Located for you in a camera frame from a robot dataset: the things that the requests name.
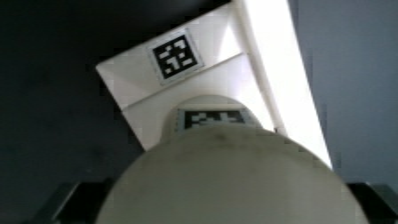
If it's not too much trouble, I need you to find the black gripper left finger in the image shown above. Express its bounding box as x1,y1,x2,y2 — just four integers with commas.
23,178,113,224

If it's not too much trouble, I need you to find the white lamp bulb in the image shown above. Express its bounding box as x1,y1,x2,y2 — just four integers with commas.
94,105,371,224

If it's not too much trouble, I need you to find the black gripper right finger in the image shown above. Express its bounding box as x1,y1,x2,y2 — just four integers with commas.
346,182,398,224

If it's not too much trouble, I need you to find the white lamp base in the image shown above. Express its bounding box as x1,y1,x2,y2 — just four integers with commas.
95,4,273,148

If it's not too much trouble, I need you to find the white U-shaped table fence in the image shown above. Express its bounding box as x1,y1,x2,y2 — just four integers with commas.
232,0,332,166

